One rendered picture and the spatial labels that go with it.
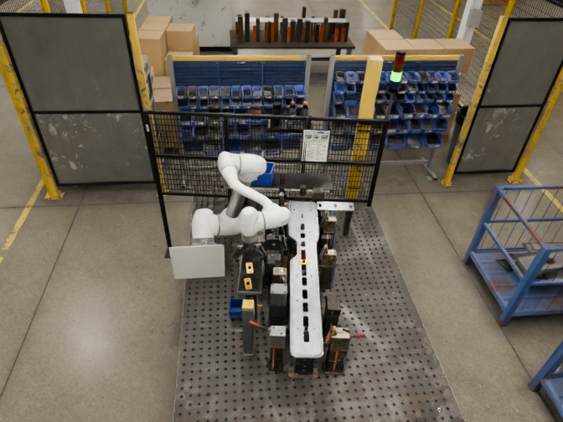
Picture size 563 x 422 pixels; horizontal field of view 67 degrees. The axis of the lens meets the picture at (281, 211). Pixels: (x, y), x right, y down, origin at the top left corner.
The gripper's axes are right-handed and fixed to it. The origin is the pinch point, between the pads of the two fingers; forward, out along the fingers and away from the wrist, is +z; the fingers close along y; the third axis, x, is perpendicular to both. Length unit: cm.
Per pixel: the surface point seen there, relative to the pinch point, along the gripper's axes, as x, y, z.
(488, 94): -223, -281, 1
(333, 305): 23, -48, 17
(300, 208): -73, -46, 20
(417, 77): -246, -206, -11
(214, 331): 10, 24, 50
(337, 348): 48, -45, 24
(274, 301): 17.0, -13.2, 16.1
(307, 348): 49, -27, 20
